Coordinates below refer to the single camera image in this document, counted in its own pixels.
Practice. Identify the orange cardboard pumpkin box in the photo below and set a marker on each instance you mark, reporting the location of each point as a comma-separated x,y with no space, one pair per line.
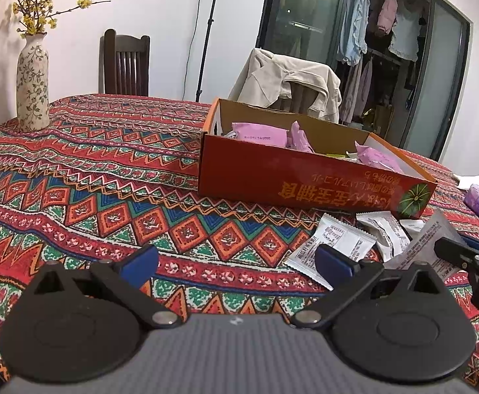
329,178

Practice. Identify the white hanging garment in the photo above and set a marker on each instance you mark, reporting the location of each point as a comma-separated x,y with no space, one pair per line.
405,32

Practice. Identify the light blue hanging shirt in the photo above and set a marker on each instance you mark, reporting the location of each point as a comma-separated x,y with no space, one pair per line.
352,45

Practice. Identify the beige jacket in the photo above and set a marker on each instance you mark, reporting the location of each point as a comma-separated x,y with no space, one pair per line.
267,77

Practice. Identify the white snack packet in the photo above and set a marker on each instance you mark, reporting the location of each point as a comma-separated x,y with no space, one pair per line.
348,240
392,240
412,227
421,247

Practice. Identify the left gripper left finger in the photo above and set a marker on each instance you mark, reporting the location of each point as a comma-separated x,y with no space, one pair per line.
122,281

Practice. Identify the pink hanging garment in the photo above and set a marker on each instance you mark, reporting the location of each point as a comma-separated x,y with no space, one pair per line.
386,17

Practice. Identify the pink snack packet upright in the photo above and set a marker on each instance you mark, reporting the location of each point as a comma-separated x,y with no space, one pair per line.
297,139

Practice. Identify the dark wooden chair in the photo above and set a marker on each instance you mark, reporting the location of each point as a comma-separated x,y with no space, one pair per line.
125,64

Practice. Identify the chair under beige jacket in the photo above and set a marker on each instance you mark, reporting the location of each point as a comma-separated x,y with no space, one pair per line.
302,98

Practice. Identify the pink snack packet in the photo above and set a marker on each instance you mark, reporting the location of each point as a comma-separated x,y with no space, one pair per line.
260,134
374,158
297,139

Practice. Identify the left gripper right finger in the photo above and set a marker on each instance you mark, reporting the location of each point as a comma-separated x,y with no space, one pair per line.
350,279

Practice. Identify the yellow flower branches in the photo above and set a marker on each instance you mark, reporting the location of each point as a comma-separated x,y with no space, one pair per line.
35,17

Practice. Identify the glass sliding door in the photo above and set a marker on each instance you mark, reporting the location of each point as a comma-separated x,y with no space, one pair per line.
401,63

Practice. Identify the floral ceramic vase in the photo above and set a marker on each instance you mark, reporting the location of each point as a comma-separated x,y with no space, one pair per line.
32,95

